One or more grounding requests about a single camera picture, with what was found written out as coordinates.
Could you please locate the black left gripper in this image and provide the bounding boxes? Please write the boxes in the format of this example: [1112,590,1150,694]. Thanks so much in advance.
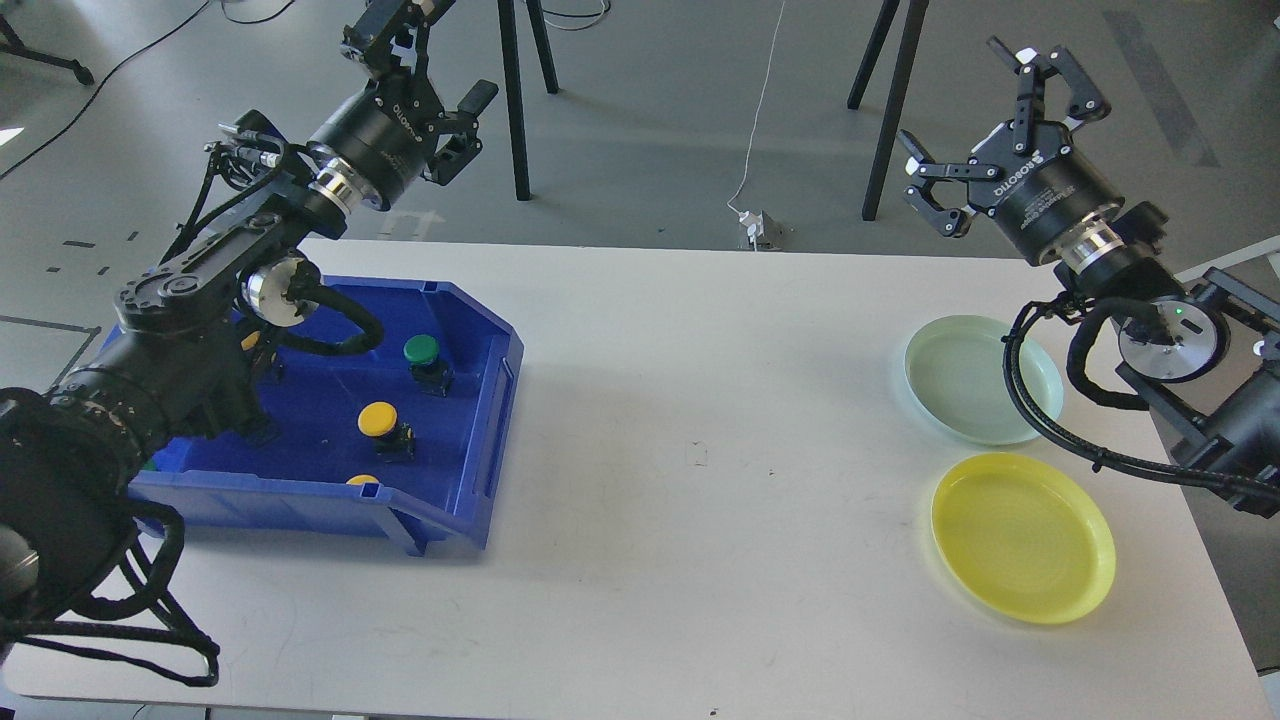
[307,1,499,211]

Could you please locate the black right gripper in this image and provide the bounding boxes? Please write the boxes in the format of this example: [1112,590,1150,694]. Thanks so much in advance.
[897,37,1125,266]

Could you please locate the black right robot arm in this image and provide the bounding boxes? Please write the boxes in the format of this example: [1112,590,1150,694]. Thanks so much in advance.
[899,37,1279,518]

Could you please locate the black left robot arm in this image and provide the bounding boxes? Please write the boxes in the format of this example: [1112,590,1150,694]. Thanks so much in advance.
[1,1,498,687]

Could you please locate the light green plate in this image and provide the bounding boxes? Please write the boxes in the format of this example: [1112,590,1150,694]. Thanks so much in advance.
[902,314,1039,447]

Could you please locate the green push button right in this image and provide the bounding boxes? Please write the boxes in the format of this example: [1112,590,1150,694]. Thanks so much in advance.
[402,334,454,398]

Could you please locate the yellow plate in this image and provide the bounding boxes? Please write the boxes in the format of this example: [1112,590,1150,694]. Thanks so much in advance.
[931,452,1117,626]

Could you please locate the black stand legs left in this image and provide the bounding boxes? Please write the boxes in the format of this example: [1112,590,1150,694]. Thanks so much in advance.
[495,1,561,202]

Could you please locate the black stand legs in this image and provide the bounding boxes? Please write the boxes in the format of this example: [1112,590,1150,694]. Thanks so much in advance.
[846,1,931,222]
[495,1,561,202]

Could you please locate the black stand legs right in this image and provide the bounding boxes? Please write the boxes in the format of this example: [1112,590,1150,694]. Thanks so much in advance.
[846,1,931,222]

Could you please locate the white power adapter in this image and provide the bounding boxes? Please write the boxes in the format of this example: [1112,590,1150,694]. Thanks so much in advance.
[739,211,785,252]

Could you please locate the blue plastic bin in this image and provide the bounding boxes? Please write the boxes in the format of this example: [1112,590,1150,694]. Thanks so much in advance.
[129,277,524,556]

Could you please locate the black tripod foot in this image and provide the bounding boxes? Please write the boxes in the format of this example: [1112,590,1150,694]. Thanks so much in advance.
[0,15,96,86]

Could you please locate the white cable on floor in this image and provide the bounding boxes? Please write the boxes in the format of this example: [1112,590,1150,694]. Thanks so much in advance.
[726,0,788,214]

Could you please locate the black floor cable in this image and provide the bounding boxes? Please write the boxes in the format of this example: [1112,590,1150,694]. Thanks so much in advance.
[0,0,301,181]

